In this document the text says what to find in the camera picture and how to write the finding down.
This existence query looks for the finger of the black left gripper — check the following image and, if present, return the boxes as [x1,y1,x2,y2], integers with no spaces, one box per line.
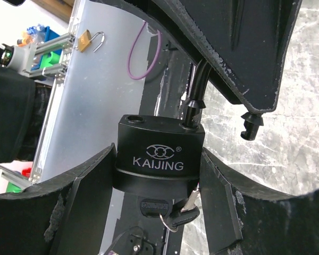
[148,1,301,113]

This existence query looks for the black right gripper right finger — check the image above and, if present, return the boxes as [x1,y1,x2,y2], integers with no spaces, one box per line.
[199,149,319,254]

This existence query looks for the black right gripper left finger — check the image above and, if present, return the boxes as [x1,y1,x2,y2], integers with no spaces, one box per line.
[0,145,116,254]

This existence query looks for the black padlock keys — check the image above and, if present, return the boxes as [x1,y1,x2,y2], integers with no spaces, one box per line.
[139,187,200,233]

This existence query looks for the black Kaijing padlock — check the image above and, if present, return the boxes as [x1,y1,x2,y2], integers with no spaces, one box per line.
[113,58,265,200]

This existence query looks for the brass padlock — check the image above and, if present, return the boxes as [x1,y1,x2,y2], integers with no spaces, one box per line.
[74,29,105,53]

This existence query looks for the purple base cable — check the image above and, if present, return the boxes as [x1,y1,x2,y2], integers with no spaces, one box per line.
[127,21,163,81]

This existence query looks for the aluminium frame rail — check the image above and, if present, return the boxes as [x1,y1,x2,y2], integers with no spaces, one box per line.
[0,33,78,192]

